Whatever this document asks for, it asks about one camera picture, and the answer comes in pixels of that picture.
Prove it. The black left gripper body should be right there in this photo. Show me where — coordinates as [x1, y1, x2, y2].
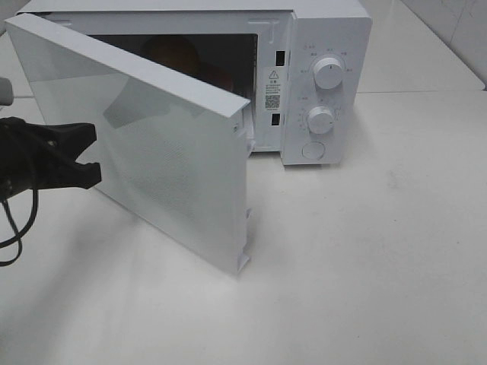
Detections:
[1, 117, 65, 199]

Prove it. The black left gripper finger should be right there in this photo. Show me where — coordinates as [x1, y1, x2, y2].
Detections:
[53, 123, 96, 160]
[56, 162, 102, 189]

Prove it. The white microwave door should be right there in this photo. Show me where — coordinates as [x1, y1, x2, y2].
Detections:
[6, 14, 250, 275]

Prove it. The burger with lettuce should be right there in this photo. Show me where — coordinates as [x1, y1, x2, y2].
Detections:
[142, 35, 201, 76]

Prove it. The pink round plate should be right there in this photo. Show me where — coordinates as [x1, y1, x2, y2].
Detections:
[204, 64, 234, 92]

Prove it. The round white door button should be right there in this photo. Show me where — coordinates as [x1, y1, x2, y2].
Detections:
[302, 141, 326, 160]

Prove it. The white microwave knob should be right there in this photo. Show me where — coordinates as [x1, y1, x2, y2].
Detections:
[311, 55, 345, 90]
[307, 106, 335, 135]

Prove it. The white microwave oven body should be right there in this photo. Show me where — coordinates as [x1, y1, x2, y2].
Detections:
[14, 1, 372, 166]

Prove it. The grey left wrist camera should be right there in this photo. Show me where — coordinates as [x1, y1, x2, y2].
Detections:
[0, 77, 14, 106]

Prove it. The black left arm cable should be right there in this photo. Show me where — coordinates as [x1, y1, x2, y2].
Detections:
[0, 121, 58, 267]

